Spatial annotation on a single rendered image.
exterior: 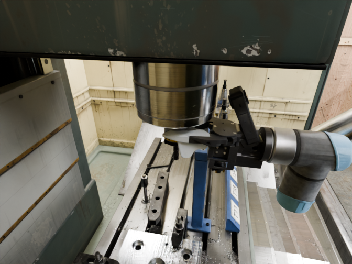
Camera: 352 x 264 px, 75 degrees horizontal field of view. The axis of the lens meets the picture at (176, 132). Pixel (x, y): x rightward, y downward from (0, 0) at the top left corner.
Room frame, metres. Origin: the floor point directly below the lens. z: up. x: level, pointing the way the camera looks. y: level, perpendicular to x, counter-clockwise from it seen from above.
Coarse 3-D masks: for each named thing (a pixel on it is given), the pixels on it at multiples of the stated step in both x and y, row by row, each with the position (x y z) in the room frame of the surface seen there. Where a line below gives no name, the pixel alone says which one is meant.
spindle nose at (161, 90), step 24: (144, 72) 0.36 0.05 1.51; (168, 72) 0.34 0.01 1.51; (192, 72) 0.34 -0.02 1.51; (216, 72) 0.38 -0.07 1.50; (144, 96) 0.36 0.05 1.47; (168, 96) 0.34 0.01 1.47; (192, 96) 0.34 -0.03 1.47; (216, 96) 0.39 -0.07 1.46; (144, 120) 0.37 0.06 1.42; (168, 120) 0.34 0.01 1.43; (192, 120) 0.35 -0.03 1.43
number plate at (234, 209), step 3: (231, 201) 0.62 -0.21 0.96; (231, 204) 0.60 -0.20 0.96; (234, 204) 0.62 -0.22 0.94; (231, 207) 0.59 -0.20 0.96; (234, 207) 0.60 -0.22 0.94; (237, 207) 0.62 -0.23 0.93; (231, 210) 0.58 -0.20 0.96; (234, 210) 0.59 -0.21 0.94; (237, 210) 0.60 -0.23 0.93; (231, 213) 0.56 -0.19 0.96; (234, 213) 0.57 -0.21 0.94; (237, 213) 0.59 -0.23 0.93; (234, 216) 0.56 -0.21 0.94; (237, 216) 0.57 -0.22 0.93; (237, 219) 0.56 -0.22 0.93; (237, 222) 0.55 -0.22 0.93
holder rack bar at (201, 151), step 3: (207, 147) 0.57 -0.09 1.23; (195, 150) 0.56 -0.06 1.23; (198, 150) 0.56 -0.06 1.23; (201, 150) 0.56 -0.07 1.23; (204, 150) 0.56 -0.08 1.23; (195, 153) 0.55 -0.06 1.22; (198, 153) 0.55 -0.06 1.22; (201, 153) 0.55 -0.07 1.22; (204, 153) 0.54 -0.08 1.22; (195, 156) 0.55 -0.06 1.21; (198, 156) 0.55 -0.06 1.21; (201, 156) 0.55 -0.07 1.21; (204, 156) 0.54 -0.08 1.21; (195, 159) 0.55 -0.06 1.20; (198, 159) 0.55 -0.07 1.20; (201, 159) 0.55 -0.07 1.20; (204, 159) 0.54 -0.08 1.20
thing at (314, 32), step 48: (0, 0) 0.34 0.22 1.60; (48, 0) 0.32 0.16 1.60; (96, 0) 0.31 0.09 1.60; (144, 0) 0.30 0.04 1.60; (192, 0) 0.29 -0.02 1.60; (240, 0) 0.28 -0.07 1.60; (288, 0) 0.27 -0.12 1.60; (336, 0) 0.26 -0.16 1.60; (0, 48) 0.34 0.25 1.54; (48, 48) 0.33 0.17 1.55; (96, 48) 0.31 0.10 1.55; (144, 48) 0.30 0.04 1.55; (192, 48) 0.29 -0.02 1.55; (240, 48) 0.28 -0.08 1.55; (288, 48) 0.27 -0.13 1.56; (336, 48) 0.27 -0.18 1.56
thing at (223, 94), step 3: (222, 90) 0.92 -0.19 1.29; (225, 90) 0.92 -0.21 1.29; (219, 93) 0.93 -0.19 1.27; (222, 93) 0.92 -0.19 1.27; (225, 93) 0.91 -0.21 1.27; (219, 96) 0.92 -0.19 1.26; (222, 96) 0.91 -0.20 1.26; (225, 96) 0.91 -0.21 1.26; (219, 99) 0.92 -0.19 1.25; (222, 99) 0.91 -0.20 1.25; (219, 102) 0.91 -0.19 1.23; (222, 102) 0.91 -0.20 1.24
